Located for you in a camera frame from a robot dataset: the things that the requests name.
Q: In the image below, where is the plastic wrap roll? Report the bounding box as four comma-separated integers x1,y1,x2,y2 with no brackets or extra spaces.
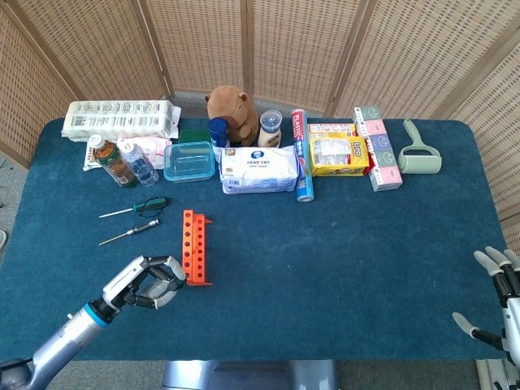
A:
290,108,316,203

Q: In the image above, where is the pastel tissue box pack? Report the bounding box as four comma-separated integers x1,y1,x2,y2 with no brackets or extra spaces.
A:
352,106,404,193

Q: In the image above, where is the light green lint roller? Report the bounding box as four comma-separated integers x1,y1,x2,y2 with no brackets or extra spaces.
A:
396,118,443,176

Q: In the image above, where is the yellow Lipo snack bag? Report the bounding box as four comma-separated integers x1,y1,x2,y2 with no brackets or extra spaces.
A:
309,135,371,177

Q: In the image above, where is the brown capybara plush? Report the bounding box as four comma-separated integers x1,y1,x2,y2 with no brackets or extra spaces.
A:
204,85,261,147

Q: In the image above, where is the green tea bottle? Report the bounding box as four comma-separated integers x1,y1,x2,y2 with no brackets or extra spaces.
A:
88,134,139,189

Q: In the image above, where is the yellow white carton box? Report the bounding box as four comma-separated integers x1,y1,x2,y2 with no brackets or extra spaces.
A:
307,123,358,139

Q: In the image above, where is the clear container blue lid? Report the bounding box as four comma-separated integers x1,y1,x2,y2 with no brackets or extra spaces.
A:
162,141,216,184

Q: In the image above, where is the white wet wipes pack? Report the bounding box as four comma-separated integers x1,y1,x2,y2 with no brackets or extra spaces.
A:
219,145,301,195

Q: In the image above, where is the orange screwdriver rack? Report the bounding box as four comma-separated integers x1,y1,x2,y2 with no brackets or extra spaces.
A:
180,209,214,287

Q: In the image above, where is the thin black cord loop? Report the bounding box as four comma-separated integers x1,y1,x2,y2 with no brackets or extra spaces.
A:
137,196,171,219

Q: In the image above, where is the white sauce bottle clear cap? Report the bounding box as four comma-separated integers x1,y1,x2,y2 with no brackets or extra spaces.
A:
257,110,284,150

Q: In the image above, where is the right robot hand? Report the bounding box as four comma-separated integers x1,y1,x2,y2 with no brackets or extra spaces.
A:
452,245,520,366

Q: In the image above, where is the wicker folding screen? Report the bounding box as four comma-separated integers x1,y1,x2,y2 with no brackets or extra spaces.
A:
0,0,520,261

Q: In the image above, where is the white toilet paper pack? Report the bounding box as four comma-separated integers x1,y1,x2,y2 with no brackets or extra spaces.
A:
61,99,182,142

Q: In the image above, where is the silver metal precision screwdriver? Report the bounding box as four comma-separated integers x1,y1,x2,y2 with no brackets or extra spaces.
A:
98,218,161,247

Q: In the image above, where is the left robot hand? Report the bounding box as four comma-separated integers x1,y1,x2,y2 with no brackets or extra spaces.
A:
99,254,188,310

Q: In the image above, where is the blue felt table cover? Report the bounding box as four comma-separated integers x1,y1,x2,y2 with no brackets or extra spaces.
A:
0,117,514,362

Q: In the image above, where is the long green-black screwdriver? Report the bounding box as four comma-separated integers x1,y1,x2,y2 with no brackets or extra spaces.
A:
98,197,171,219

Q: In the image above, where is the blue spray can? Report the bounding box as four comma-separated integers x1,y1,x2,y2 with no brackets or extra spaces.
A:
207,116,231,150

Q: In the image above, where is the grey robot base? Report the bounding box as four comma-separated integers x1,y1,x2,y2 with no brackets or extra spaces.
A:
162,359,339,390

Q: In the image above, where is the pink white plastic bag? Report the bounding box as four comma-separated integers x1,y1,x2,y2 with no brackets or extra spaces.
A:
82,136,173,172

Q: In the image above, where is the clear water bottle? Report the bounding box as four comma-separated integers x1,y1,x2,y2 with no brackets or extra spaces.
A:
117,140,160,188

